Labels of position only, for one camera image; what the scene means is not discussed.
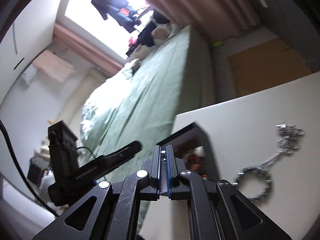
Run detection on narrow pink curtain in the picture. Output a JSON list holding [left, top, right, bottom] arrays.
[[54, 22, 125, 75]]

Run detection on dark hanging clothes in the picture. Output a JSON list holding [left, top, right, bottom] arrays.
[[91, 0, 141, 33]]

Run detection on white padded table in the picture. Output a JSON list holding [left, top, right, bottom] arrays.
[[140, 70, 320, 240]]

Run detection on dark grey wardrobe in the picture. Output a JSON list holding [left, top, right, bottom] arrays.
[[235, 0, 320, 73]]

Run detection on heap of clothes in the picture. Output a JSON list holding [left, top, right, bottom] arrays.
[[125, 10, 181, 58]]

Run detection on silver chain bracelet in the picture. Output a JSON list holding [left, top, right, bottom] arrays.
[[234, 121, 306, 202]]

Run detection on wide pink curtain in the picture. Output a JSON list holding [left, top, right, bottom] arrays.
[[142, 0, 263, 36]]

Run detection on flat brown cardboard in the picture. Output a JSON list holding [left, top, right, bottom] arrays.
[[226, 37, 314, 98]]

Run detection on pale pink towel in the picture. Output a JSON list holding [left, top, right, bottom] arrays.
[[32, 50, 76, 83]]

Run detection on dark bedside cabinet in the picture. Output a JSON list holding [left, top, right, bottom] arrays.
[[27, 155, 52, 188]]

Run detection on beige headboard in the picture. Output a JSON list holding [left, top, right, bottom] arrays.
[[70, 67, 108, 121]]

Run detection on green floral quilt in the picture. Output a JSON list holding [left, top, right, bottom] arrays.
[[80, 69, 135, 140]]

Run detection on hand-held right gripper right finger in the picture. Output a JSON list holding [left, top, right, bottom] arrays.
[[161, 144, 293, 240]]

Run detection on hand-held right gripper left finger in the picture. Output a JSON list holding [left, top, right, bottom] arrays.
[[32, 145, 161, 240]]

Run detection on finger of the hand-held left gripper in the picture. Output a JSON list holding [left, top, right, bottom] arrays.
[[102, 140, 143, 170]]

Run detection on bed with green sheet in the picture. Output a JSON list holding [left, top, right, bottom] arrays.
[[80, 25, 218, 230]]

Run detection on white wall air conditioner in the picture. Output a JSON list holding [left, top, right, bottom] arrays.
[[21, 65, 42, 84]]

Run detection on black square gift box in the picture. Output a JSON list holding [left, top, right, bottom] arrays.
[[156, 121, 222, 181]]

